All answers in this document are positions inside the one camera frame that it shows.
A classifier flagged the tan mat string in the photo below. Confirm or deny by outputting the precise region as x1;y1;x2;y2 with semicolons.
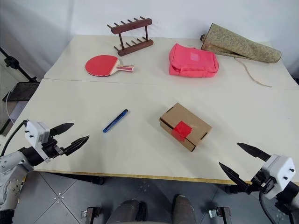
234;57;273;88

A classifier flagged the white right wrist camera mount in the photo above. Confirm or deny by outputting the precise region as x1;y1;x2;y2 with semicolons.
251;154;295;206

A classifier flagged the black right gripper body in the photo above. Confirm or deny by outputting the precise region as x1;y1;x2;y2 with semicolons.
250;171;277;195

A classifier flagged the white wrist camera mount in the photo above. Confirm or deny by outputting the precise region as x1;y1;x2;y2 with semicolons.
24;120;51;164
251;154;295;206

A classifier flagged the black tripod stand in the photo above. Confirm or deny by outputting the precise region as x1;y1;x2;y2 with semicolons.
0;46;39;83

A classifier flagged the blue utility knife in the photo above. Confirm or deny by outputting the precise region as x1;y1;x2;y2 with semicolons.
103;108;129;133

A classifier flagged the black table leg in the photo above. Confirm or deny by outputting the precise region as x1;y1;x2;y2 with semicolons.
225;183;249;195

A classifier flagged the dark wooden peg rack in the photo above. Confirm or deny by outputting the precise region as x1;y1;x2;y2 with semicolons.
107;15;154;57

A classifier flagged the pink fabric bag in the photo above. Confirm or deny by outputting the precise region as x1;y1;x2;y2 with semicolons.
168;43;220;78

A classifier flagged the red table tennis paddle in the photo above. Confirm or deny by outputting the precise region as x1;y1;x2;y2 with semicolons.
85;55;136;77

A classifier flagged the rolled patterned mat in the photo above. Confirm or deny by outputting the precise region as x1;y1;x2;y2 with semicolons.
200;22;282;64

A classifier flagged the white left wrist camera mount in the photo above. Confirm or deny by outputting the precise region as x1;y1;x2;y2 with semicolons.
24;120;51;164

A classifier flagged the red tape patch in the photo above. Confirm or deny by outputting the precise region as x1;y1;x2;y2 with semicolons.
171;121;193;142

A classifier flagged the metal floor bracket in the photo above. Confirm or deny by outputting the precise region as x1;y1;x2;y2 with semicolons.
81;206;102;224
208;206;234;224

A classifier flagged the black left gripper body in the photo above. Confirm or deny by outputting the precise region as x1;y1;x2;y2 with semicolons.
42;135;66;160

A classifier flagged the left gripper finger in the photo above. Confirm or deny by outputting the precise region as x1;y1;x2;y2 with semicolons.
63;135;90;157
50;122;75;137

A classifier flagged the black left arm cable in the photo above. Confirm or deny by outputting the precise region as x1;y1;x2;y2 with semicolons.
0;120;28;157

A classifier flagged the dark rounded shape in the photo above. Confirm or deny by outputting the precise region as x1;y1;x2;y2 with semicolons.
172;195;199;224
106;198;148;224

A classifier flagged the thin white cable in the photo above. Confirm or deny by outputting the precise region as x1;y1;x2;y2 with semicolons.
6;84;19;124

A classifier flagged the brown cardboard box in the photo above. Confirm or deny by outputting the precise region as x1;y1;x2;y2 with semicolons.
159;102;213;153

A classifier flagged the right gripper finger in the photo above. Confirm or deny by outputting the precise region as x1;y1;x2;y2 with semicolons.
218;162;252;195
236;142;272;162

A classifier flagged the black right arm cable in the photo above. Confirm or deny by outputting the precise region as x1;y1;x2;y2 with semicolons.
258;192;274;224

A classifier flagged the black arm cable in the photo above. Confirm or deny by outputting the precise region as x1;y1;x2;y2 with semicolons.
258;192;274;224
0;120;28;157

